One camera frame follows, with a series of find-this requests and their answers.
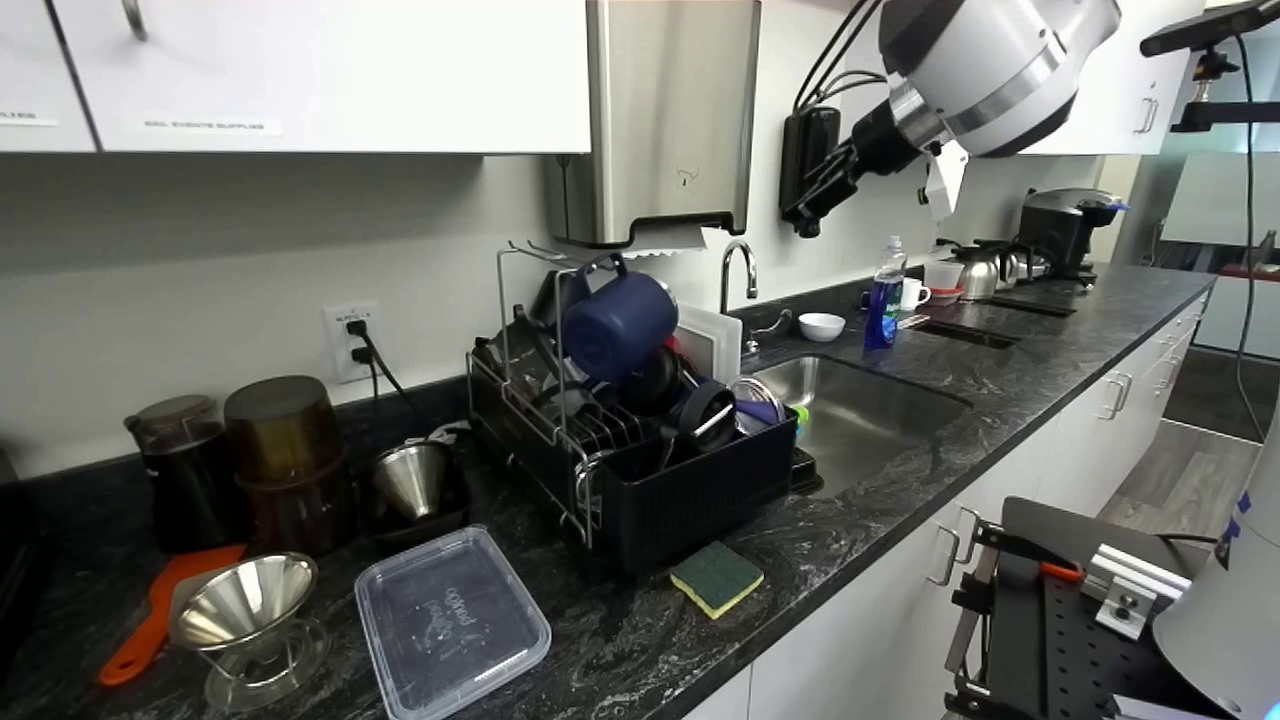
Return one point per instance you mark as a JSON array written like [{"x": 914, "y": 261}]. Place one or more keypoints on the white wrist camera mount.
[{"x": 950, "y": 183}]

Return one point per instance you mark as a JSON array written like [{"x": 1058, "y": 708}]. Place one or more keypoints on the red white cup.
[{"x": 946, "y": 290}]

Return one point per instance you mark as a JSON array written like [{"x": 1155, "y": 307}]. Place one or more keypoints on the clear glass jar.
[{"x": 252, "y": 672}]

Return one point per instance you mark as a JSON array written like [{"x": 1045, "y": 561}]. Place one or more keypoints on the white cutting board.
[{"x": 712, "y": 344}]

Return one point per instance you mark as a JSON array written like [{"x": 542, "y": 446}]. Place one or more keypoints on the steel funnel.
[{"x": 247, "y": 602}]

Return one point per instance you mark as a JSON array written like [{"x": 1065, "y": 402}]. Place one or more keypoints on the black counter mat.
[{"x": 971, "y": 334}]

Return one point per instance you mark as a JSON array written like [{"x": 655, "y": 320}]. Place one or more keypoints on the wide white cabinet door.
[{"x": 335, "y": 66}]

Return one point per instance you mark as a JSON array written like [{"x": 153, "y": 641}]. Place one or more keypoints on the green yellow sponge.
[{"x": 716, "y": 576}]

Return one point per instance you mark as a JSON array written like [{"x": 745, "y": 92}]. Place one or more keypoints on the white mug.
[{"x": 914, "y": 292}]

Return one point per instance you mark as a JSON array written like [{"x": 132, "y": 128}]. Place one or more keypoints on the blue metal cup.
[{"x": 622, "y": 320}]

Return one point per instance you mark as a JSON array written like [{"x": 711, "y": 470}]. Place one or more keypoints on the black coffee machine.
[{"x": 1061, "y": 225}]

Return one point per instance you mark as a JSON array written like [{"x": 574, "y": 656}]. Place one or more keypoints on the black camera on stand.
[{"x": 1206, "y": 27}]

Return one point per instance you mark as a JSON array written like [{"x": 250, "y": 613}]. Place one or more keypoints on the black perforated cart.
[{"x": 1065, "y": 667}]

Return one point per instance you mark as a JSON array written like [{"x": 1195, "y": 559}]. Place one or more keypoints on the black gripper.
[{"x": 883, "y": 141}]

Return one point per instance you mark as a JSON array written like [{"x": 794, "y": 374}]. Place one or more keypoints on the orange spatula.
[{"x": 146, "y": 625}]

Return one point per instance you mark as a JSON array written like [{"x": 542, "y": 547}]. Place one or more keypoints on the white bowl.
[{"x": 821, "y": 325}]

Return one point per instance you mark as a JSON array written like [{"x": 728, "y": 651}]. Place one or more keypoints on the white wall outlet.
[{"x": 339, "y": 351}]

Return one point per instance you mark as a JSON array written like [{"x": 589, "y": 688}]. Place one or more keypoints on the small dark lidded canister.
[{"x": 187, "y": 472}]

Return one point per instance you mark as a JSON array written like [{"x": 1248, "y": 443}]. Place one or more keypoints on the green blue brush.
[{"x": 800, "y": 412}]

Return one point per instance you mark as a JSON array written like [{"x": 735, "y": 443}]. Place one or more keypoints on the small steel cone cup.
[{"x": 410, "y": 481}]

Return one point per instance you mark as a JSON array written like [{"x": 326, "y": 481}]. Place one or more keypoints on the clear glass bowl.
[{"x": 756, "y": 406}]

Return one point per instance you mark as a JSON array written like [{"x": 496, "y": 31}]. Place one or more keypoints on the black mug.
[
  {"x": 659, "y": 387},
  {"x": 702, "y": 417}
]

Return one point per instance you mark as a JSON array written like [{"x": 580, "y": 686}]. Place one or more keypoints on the narrow white cabinet door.
[{"x": 35, "y": 66}]

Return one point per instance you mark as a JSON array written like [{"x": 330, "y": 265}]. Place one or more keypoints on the stainless steel sink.
[{"x": 866, "y": 406}]

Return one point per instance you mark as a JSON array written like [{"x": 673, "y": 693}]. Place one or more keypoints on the steel paper towel dispenser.
[{"x": 664, "y": 105}]

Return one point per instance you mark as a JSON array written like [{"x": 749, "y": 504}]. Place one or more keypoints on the white base cabinets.
[{"x": 906, "y": 625}]

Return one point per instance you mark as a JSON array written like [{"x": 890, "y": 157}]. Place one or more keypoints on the black dish rack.
[{"x": 693, "y": 500}]

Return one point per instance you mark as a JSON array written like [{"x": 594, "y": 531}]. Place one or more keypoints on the blue bottle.
[{"x": 883, "y": 320}]

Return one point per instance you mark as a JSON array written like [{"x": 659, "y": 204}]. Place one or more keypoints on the clear plastic container lid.
[{"x": 444, "y": 625}]

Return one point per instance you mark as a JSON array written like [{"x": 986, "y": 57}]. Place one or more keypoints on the large dark brown canister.
[{"x": 283, "y": 454}]

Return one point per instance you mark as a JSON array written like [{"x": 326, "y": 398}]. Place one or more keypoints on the chrome faucet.
[{"x": 728, "y": 265}]

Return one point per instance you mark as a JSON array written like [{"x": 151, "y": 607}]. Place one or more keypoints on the silver metal clamp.
[{"x": 1133, "y": 582}]

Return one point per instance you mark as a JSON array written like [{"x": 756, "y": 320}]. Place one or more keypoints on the steel pot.
[{"x": 986, "y": 277}]

